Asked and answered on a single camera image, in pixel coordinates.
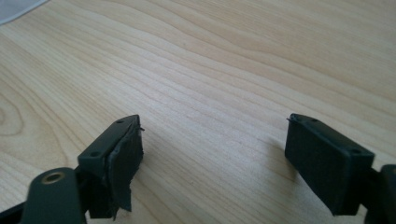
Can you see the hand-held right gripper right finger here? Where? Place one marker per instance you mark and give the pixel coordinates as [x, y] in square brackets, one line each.
[323, 160]

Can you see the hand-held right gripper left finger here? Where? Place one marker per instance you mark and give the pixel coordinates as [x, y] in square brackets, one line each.
[113, 165]

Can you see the pale grey sheet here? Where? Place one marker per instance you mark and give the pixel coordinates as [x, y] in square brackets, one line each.
[15, 7]

